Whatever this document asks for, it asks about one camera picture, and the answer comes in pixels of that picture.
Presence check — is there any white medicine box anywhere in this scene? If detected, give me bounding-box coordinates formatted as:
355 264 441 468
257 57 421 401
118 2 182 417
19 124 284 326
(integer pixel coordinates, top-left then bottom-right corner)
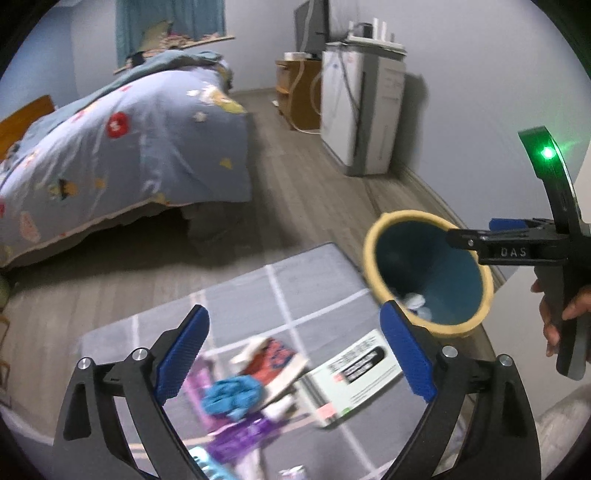
305 329 402 428

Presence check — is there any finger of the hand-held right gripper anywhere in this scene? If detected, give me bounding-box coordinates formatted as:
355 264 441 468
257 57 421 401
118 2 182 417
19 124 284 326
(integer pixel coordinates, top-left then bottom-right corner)
489 218 550 232
444 228 481 253

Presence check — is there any wooden cabinet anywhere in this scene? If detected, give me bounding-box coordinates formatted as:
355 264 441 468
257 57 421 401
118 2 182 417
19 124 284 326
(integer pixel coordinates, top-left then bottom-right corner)
276 59 322 132

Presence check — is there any blue curtain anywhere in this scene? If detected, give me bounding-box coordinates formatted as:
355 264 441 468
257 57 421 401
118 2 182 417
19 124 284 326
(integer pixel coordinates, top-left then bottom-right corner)
115 0 227 68

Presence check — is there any person's right hand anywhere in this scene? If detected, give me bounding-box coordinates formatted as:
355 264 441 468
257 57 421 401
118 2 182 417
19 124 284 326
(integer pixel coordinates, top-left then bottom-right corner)
531 277 591 357

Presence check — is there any purple spray bottle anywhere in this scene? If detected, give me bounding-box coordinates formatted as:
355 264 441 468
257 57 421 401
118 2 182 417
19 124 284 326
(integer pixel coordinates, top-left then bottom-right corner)
208 394 296 464

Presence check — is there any patterned cloth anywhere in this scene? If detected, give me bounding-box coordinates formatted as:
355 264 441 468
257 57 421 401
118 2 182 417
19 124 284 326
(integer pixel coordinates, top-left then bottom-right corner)
143 21 185 49

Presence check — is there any teal blister pack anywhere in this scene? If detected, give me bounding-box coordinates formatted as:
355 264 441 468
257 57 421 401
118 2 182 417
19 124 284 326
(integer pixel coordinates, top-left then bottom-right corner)
189 445 232 480

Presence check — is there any white router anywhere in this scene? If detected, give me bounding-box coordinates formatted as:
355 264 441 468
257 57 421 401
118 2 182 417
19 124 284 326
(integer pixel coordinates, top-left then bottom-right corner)
346 17 408 52

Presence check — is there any pale cable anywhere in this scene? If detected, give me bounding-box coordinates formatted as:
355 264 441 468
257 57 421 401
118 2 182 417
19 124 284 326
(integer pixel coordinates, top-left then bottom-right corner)
288 62 322 136

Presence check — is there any white air purifier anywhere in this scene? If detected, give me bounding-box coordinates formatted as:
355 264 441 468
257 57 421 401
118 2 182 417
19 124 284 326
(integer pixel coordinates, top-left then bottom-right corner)
320 41 407 177

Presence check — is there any bed with blue duvet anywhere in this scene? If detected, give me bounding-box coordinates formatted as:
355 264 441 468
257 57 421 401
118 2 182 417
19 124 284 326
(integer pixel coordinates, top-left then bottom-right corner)
0 51 252 268

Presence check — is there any yellow-rimmed teal trash bin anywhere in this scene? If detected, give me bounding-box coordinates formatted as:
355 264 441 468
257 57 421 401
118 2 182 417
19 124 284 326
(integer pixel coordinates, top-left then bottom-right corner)
362 210 496 340

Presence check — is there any red and white packet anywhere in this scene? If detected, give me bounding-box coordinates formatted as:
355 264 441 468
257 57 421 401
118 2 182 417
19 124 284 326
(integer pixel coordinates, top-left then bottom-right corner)
231 337 310 402

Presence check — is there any white fluffy rug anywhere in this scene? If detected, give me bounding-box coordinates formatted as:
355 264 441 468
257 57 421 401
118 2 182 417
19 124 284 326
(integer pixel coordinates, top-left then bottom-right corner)
536 385 591 480

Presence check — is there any wooden bed frame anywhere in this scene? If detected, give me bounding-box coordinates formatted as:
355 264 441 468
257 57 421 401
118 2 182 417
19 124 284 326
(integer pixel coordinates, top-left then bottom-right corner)
0 95 56 162

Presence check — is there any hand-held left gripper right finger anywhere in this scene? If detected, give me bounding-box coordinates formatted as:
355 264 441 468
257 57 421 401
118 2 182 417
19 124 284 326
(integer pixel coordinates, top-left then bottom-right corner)
379 300 542 480

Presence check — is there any black monitor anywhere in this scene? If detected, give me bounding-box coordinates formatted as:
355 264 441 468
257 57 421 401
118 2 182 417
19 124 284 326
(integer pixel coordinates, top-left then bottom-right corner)
294 0 331 55

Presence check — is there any grey checked blanket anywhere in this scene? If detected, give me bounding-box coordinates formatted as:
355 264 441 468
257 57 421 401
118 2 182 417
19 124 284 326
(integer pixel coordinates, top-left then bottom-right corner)
76 242 467 480

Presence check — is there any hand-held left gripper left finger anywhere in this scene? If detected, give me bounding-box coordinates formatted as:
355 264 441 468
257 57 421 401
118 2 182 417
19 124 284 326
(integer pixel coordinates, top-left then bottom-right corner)
52 305 211 480

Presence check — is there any teal crumpled cloth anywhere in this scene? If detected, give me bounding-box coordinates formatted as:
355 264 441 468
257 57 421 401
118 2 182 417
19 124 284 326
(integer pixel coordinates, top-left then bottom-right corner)
203 376 264 421

